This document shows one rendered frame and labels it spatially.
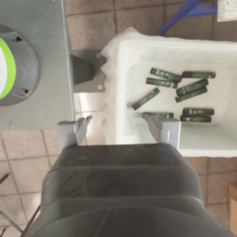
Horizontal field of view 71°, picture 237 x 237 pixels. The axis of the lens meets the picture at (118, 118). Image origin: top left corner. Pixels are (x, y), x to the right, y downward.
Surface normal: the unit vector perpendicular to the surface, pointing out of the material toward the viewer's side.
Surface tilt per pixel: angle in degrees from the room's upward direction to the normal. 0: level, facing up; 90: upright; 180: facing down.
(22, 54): 74
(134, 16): 0
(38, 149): 0
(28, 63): 66
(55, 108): 0
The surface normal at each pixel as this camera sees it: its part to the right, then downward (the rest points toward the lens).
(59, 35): 0.02, 0.25
